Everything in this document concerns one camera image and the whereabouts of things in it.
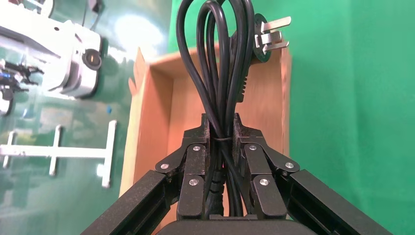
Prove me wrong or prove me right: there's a black background gripper assembly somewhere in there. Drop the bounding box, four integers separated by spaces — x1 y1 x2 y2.
0 60 45 116

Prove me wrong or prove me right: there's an open brown cardboard box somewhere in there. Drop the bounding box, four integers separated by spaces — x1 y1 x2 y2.
119 47 292 234

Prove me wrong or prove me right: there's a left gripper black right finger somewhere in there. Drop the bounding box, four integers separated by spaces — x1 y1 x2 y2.
231 113 393 235

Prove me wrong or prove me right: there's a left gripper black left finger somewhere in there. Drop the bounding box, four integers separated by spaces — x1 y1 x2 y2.
81 113 211 235

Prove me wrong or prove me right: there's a thick black power cable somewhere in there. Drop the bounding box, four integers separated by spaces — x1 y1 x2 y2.
176 0 292 217

